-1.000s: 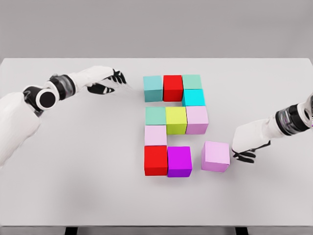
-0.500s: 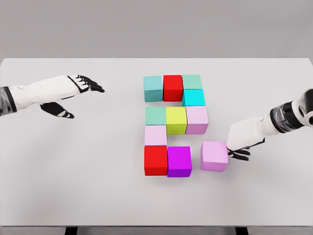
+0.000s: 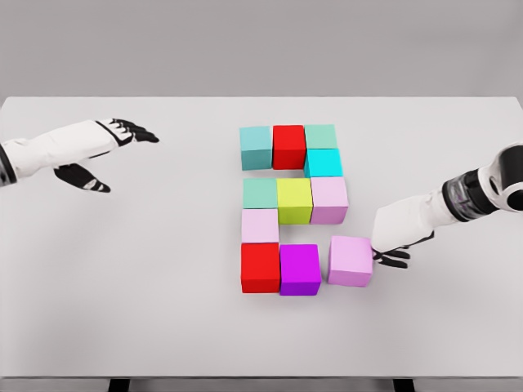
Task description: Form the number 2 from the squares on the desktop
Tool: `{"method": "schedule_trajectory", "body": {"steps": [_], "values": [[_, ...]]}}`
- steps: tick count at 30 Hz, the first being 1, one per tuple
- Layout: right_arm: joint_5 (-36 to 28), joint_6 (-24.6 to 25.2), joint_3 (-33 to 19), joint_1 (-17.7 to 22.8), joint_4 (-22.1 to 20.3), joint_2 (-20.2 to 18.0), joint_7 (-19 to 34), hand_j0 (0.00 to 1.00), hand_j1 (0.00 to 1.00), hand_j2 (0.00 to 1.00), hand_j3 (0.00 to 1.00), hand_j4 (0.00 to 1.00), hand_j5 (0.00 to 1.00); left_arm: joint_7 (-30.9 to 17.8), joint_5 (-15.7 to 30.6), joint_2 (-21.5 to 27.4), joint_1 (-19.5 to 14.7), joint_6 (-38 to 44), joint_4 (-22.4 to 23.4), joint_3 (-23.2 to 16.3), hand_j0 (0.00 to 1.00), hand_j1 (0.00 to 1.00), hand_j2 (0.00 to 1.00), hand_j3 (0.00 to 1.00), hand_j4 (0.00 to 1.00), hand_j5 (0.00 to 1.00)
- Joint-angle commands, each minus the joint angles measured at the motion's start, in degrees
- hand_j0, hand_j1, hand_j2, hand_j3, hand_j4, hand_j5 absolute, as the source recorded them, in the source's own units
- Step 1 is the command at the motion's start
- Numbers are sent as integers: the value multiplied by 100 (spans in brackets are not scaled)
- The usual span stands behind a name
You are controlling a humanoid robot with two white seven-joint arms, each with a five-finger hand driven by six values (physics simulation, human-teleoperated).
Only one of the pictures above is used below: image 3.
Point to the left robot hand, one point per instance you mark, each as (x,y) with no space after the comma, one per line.
(88,141)

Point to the mint green cube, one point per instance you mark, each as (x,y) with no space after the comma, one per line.
(320,136)
(260,192)

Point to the light pink cube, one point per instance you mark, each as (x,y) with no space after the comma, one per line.
(260,225)
(350,261)
(329,200)

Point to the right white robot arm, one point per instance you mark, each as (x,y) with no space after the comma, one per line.
(474,190)

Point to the purple cube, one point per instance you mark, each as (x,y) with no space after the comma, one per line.
(299,268)

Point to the red cube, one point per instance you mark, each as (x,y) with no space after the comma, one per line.
(289,146)
(260,267)

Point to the cyan cube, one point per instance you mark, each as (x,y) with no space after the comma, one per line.
(323,163)

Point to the yellow-green cube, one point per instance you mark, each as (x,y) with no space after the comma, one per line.
(294,200)

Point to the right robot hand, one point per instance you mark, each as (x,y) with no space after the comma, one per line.
(394,230)

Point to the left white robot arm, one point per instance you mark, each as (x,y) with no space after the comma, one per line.
(28,153)

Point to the teal cube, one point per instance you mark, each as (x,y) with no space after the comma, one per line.
(256,147)

